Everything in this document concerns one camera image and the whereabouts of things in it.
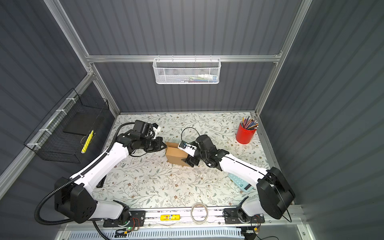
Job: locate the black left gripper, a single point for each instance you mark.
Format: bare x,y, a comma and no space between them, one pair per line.
158,147

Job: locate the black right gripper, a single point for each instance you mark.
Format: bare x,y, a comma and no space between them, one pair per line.
191,161

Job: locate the brown cardboard box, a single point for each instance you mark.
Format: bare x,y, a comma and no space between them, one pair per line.
176,156

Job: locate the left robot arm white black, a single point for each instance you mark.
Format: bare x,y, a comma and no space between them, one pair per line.
74,198

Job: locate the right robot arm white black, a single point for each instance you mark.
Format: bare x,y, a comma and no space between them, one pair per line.
274,192

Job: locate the red metal pencil cup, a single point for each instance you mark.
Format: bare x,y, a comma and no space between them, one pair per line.
244,136

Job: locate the yellow striped tool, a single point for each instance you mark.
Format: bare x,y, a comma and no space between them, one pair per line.
88,141

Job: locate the bundle of coloured pencils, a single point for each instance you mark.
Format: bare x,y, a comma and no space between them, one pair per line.
249,123

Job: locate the teal calculator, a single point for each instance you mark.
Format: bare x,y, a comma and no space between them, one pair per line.
240,183

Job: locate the black foam pad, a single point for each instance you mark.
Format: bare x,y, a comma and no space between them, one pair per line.
82,124

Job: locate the black stapler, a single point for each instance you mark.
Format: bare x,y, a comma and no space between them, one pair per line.
101,183

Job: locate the markers in white basket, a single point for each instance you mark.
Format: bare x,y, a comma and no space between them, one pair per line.
204,78

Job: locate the clear tape roll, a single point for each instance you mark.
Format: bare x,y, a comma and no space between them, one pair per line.
199,213

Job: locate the yellow spirit level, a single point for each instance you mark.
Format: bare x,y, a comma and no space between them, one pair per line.
170,217

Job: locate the white wire mesh basket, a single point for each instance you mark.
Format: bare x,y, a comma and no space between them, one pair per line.
168,72

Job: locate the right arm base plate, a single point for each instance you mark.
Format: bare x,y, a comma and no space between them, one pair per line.
238,216

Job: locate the black wire mesh basket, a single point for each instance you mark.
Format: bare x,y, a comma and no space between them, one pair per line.
67,135

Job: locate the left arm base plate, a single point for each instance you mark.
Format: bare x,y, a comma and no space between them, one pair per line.
135,219

